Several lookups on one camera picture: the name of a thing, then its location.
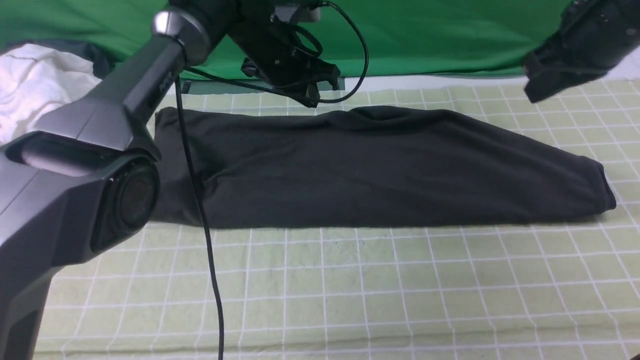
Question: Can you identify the green backdrop cloth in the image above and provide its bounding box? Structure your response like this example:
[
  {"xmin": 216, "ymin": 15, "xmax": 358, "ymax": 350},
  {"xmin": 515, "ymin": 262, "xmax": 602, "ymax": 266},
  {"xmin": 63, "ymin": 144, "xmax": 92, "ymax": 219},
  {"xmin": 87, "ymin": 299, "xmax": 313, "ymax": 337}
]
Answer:
[{"xmin": 0, "ymin": 0, "xmax": 569, "ymax": 76}]

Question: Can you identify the white crumpled garment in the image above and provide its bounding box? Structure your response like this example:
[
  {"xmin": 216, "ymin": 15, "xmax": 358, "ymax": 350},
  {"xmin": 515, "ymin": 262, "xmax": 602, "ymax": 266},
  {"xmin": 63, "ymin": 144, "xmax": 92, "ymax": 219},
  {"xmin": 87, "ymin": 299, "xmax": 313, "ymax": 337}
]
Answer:
[{"xmin": 0, "ymin": 44, "xmax": 101, "ymax": 145}]

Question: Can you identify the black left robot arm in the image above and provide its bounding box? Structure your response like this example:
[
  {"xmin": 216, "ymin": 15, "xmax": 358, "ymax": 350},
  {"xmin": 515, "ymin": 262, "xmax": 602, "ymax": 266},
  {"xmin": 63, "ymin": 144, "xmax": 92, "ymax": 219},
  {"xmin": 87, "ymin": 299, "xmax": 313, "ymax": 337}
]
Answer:
[{"xmin": 0, "ymin": 0, "xmax": 339, "ymax": 360}]

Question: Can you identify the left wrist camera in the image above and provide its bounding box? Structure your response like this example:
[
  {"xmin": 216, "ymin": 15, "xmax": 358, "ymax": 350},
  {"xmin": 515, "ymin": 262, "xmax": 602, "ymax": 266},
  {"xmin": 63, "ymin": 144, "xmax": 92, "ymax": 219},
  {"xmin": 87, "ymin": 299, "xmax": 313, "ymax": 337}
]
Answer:
[{"xmin": 274, "ymin": 0, "xmax": 322, "ymax": 24}]

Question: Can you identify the dark gray long-sleeved shirt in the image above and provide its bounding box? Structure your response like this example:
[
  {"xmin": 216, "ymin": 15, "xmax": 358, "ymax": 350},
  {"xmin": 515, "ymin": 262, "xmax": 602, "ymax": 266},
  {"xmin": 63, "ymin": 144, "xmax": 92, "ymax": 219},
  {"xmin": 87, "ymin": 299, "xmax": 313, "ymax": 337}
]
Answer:
[{"xmin": 183, "ymin": 105, "xmax": 617, "ymax": 229}]

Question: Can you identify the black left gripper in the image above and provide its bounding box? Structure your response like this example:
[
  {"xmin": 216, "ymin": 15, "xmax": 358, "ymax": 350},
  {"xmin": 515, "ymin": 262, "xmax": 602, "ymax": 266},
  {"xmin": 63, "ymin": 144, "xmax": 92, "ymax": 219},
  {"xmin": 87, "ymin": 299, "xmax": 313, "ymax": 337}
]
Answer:
[{"xmin": 227, "ymin": 7, "xmax": 341, "ymax": 108}]

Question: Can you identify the light green checkered cloth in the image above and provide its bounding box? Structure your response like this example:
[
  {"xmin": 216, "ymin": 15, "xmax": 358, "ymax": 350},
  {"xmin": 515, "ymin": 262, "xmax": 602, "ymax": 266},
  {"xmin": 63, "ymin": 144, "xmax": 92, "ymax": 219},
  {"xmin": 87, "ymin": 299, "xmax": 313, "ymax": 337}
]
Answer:
[{"xmin": 34, "ymin": 79, "xmax": 640, "ymax": 360}]

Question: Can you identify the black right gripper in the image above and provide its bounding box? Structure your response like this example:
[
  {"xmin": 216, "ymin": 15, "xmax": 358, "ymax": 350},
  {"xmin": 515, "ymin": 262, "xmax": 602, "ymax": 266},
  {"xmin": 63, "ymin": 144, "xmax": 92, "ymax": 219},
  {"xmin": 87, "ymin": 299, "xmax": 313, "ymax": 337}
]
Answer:
[{"xmin": 521, "ymin": 0, "xmax": 640, "ymax": 104}]

